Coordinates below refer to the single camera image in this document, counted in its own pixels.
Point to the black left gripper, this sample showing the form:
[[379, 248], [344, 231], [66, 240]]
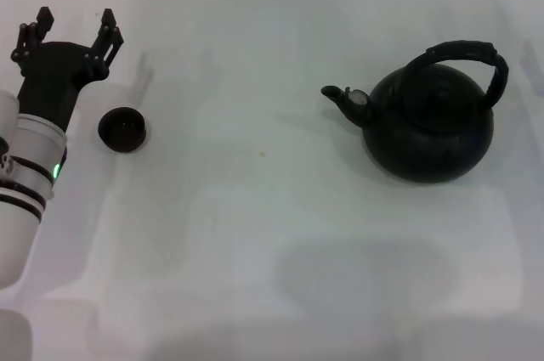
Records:
[[51, 76]]

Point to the black round teapot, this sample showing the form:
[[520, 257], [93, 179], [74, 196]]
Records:
[[425, 136]]

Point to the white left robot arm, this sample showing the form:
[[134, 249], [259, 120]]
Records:
[[21, 216]]

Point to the dark brown teacup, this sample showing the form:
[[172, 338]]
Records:
[[122, 129]]

